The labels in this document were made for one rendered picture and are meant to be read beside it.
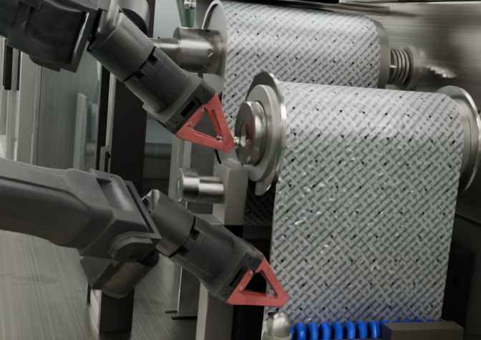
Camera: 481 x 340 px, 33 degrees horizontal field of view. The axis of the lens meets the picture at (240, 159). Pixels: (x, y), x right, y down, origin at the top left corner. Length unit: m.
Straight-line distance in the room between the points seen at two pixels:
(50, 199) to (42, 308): 0.64
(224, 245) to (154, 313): 0.49
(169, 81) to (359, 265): 0.31
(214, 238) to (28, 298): 0.59
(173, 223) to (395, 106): 0.31
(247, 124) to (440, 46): 0.40
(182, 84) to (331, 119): 0.17
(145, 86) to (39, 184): 0.22
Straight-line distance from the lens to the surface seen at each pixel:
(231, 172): 0.98
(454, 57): 1.22
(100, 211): 0.78
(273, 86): 0.94
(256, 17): 1.17
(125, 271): 0.90
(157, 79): 0.90
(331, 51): 1.19
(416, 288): 1.03
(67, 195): 0.76
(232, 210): 0.99
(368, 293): 1.00
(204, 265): 0.89
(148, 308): 1.39
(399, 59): 1.29
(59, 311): 1.36
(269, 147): 0.92
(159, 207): 0.86
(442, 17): 1.26
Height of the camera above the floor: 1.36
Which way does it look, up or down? 9 degrees down
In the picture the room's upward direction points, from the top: 5 degrees clockwise
